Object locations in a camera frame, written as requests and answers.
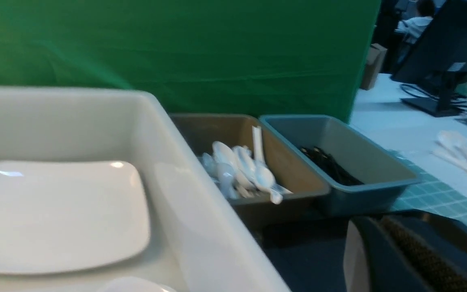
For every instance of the black serving tray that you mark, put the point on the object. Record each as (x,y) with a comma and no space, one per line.
(309,254)

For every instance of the green checkered tablecloth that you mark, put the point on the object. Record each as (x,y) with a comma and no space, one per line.
(431,195)

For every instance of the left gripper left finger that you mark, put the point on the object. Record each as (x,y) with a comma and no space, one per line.
(372,262)

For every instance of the small white bowl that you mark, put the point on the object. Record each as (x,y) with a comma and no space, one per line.
(134,284)

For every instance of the large white square plate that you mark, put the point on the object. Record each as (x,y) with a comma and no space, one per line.
(64,217)

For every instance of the blue-grey plastic bin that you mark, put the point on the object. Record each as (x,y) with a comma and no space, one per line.
(385,176)

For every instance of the pile of white spoons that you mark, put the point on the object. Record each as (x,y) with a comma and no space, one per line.
(240,172)

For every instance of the large white plastic tub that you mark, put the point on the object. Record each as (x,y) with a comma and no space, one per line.
(197,244)

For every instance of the cardboard box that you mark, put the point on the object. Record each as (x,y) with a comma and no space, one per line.
(373,65)

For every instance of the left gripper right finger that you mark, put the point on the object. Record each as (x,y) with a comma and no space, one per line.
(441,264)

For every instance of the person in background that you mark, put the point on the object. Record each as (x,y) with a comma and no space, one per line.
(414,27)

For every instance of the green backdrop cloth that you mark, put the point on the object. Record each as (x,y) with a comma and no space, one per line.
(252,57)

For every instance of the brown plastic bin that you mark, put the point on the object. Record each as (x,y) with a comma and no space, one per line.
(290,170)

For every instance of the black computer monitor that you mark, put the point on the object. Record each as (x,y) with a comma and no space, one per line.
(437,61)

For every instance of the pile of black chopsticks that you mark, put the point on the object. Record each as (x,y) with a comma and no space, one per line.
(330,166)

